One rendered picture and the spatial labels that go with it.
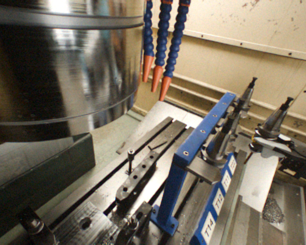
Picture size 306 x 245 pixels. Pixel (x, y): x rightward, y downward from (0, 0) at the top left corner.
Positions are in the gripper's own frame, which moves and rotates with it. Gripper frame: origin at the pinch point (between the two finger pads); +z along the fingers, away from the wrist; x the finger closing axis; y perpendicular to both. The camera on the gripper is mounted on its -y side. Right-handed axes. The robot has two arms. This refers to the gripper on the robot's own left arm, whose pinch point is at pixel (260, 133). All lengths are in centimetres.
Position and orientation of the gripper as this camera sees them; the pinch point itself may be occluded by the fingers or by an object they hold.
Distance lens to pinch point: 63.6
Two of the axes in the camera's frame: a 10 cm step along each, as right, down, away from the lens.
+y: -1.4, 8.0, 5.8
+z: -8.1, -4.3, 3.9
